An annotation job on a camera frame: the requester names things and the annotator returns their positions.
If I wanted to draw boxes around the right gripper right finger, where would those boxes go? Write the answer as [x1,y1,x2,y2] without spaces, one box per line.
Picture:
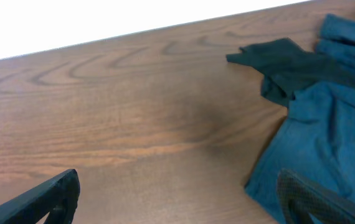
[277,169,355,224]

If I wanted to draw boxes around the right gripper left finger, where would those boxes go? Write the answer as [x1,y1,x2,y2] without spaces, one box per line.
[0,169,80,224]

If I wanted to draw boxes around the blue denim shorts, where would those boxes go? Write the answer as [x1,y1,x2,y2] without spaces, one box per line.
[245,14,355,223]

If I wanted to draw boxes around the black crumpled garment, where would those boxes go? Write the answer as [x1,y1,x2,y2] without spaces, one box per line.
[226,38,355,107]

